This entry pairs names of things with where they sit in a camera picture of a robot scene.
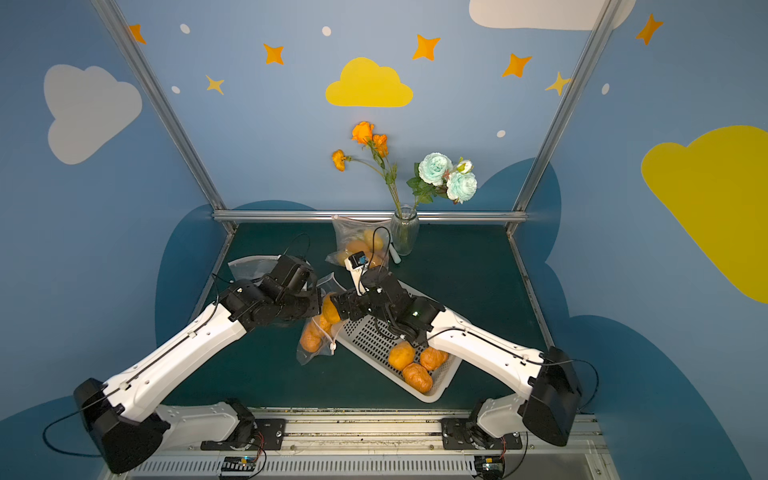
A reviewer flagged orange artificial flower stem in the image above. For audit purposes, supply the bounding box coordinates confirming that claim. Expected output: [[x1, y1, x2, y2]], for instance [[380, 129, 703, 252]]
[[331, 121, 402, 215]]

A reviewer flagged orange potato edge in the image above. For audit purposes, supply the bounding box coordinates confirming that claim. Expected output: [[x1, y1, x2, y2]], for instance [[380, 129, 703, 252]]
[[322, 293, 341, 325]]

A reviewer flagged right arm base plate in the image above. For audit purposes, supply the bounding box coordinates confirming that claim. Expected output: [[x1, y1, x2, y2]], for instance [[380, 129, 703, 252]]
[[440, 418, 524, 451]]

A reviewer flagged front aluminium rail bed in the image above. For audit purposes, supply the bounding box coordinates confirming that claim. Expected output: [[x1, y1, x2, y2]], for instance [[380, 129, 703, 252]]
[[124, 408, 619, 479]]

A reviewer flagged wrinkled orange potato right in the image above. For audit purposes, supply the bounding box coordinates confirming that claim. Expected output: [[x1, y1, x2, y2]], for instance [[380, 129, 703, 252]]
[[419, 347, 450, 371]]

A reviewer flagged controller board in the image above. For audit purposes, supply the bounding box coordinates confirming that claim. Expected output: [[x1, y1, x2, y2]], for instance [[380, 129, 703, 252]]
[[473, 456, 506, 480], [219, 456, 258, 478]]

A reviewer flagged light blue toy trowel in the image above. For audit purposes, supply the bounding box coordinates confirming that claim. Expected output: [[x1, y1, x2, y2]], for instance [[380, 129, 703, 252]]
[[389, 245, 402, 264]]

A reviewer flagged wrinkled orange potato bottom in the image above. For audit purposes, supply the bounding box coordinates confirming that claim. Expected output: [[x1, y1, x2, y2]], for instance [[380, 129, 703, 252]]
[[402, 363, 433, 394]]

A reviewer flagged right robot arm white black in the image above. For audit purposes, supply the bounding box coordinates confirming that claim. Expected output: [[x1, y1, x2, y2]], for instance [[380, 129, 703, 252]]
[[331, 267, 583, 447]]

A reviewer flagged right aluminium frame post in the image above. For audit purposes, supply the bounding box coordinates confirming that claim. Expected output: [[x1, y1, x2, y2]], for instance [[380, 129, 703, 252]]
[[505, 0, 625, 240]]

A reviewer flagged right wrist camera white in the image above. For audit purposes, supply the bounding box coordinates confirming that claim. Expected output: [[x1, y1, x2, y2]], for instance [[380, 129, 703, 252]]
[[344, 251, 368, 296]]

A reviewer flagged left aluminium frame post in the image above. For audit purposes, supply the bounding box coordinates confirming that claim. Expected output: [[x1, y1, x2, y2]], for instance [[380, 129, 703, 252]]
[[91, 0, 227, 211]]

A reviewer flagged right controller board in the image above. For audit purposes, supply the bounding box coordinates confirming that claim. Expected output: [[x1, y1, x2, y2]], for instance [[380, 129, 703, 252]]
[[473, 456, 506, 480]]

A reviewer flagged aluminium back frame rail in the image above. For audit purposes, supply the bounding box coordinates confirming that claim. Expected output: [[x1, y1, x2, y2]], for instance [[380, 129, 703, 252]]
[[212, 210, 527, 224]]

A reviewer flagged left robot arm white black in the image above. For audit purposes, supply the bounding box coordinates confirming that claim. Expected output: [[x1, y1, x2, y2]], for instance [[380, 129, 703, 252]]
[[73, 255, 322, 474]]

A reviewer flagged orange potato basket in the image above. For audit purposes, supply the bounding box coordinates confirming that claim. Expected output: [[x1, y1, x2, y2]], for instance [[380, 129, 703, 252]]
[[300, 325, 325, 353]]

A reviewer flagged left controller board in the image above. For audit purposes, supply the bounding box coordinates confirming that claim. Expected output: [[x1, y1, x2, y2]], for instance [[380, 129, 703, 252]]
[[219, 456, 258, 478]]

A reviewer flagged wrinkled orange potato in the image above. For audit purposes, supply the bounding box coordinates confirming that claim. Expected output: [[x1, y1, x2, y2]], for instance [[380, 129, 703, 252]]
[[419, 347, 450, 371], [402, 363, 433, 394]]

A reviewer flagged aluminium frame post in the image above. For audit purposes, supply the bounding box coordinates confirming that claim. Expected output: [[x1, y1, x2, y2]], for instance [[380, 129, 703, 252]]
[[91, 0, 227, 211], [505, 0, 625, 240]]

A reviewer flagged clear zipper bag pink zipper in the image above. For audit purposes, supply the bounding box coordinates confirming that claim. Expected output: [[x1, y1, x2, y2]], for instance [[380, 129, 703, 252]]
[[326, 215, 391, 268]]

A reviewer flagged spare clear zipper bag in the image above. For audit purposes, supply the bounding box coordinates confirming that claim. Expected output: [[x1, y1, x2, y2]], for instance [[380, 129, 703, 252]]
[[296, 273, 346, 365]]

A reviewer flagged yellow green potato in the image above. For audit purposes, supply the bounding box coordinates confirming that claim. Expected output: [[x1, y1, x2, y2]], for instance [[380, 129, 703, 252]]
[[363, 230, 387, 252]]

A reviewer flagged ribbed glass vase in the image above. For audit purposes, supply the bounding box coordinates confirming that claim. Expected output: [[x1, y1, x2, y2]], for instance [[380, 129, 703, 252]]
[[391, 205, 420, 257]]

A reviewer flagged mint artificial rose stem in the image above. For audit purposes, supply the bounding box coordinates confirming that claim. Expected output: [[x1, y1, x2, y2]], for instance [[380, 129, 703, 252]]
[[407, 152, 479, 210]]

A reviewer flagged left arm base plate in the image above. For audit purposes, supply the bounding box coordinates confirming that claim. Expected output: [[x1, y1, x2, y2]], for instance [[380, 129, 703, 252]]
[[200, 418, 286, 451]]

